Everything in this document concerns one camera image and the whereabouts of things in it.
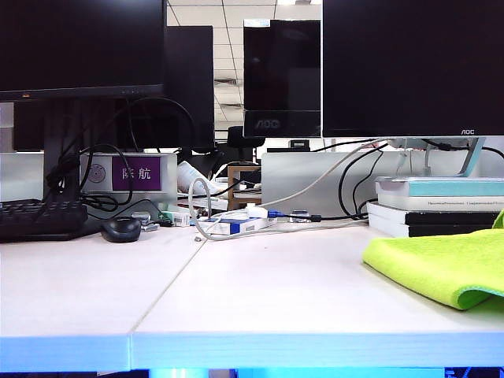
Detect lime green rag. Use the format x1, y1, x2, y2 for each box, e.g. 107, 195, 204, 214
361, 210, 504, 312

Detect small wooden shelf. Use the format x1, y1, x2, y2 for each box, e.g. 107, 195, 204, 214
227, 164, 263, 210

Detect white and blue VGA adapter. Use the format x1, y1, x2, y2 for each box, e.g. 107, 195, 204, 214
246, 203, 292, 220

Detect blue and white carton box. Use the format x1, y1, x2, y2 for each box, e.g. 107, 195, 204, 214
196, 215, 279, 237

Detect silver partition panel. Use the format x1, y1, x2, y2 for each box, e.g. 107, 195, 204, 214
261, 151, 398, 218

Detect pile of papers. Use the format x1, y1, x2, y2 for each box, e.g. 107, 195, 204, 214
176, 191, 229, 217

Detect black office chair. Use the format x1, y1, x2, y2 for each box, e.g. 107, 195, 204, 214
228, 125, 265, 161

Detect white paper bottle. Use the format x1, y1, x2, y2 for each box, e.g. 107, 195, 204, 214
176, 160, 216, 194

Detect small green and white box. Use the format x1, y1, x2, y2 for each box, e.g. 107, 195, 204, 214
159, 210, 191, 228

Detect small AOC monitor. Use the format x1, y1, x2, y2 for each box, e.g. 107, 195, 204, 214
243, 18, 324, 139

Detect dark monitor back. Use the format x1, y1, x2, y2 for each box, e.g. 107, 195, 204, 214
163, 25, 217, 154

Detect purple name sign plate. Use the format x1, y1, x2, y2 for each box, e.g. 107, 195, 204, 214
80, 152, 178, 194

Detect black computer mouse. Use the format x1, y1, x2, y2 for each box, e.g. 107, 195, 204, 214
100, 215, 143, 243

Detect white book with title text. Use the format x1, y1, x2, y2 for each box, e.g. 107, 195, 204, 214
377, 195, 504, 213

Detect black monitor stand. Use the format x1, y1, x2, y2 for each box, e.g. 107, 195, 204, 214
43, 98, 82, 202

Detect teal book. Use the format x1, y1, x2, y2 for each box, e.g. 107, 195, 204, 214
376, 176, 504, 198

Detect large AOC monitor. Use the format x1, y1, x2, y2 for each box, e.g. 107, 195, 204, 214
322, 0, 504, 139

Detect black book with chipped edge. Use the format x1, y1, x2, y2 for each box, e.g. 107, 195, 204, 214
366, 201, 504, 226

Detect black keyboard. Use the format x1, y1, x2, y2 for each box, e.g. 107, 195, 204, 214
0, 198, 90, 243

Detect silver monitor stand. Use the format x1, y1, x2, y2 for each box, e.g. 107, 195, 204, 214
387, 136, 489, 179

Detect black monitor with thin bezel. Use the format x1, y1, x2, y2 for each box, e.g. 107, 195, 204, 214
0, 0, 169, 102

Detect frosted partition panel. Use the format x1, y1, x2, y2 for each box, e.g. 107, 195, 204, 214
0, 151, 45, 202

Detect grey monitor cable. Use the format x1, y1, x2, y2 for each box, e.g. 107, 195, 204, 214
261, 138, 389, 209

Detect black cable with ferrite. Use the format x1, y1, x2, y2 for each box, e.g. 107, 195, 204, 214
275, 212, 371, 222

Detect black hanging cable loops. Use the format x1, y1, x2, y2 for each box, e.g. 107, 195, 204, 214
339, 143, 391, 220

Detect black looped cable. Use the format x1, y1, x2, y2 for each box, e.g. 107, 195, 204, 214
80, 143, 137, 216

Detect black cable bundle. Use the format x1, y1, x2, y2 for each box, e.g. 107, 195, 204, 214
45, 149, 83, 202

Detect black monitor power cable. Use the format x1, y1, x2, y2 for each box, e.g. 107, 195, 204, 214
421, 137, 504, 158

